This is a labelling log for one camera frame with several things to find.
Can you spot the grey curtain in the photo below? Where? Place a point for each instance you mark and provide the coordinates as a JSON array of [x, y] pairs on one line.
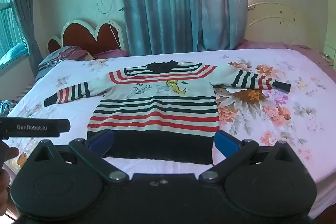
[[23, 11]]

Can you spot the pink pillow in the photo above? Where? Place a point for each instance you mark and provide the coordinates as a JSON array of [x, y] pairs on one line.
[[113, 53]]

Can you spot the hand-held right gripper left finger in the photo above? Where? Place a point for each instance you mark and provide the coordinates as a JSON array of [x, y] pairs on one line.
[[101, 140]]

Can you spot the striped knit sweater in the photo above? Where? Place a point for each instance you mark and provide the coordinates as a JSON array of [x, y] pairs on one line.
[[157, 106]]

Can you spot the patterned pillow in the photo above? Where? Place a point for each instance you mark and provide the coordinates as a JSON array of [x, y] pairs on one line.
[[61, 57]]

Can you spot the cream curved headboard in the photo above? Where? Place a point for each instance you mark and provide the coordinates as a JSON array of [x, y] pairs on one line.
[[278, 22]]

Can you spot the pink bed sheet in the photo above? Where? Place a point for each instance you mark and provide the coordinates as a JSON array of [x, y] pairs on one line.
[[265, 44]]

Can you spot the blue curtain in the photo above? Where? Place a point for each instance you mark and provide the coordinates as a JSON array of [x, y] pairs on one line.
[[181, 1]]

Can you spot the person's left hand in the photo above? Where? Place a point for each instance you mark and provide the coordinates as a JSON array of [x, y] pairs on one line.
[[4, 184]]

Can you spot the blue cushion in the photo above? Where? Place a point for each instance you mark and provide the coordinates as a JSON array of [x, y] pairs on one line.
[[13, 52]]

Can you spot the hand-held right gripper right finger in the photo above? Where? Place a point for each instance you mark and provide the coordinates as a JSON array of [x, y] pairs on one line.
[[226, 144]]

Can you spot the bed with floral sheet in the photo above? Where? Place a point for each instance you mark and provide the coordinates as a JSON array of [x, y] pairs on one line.
[[275, 113]]

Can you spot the cream wardrobe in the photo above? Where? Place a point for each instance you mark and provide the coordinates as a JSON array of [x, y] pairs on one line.
[[330, 8]]

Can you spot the red heart-shaped headboard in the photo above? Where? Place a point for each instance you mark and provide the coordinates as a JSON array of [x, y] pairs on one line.
[[89, 39]]

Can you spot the window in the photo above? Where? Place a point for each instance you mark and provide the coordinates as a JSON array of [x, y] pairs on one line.
[[9, 27]]

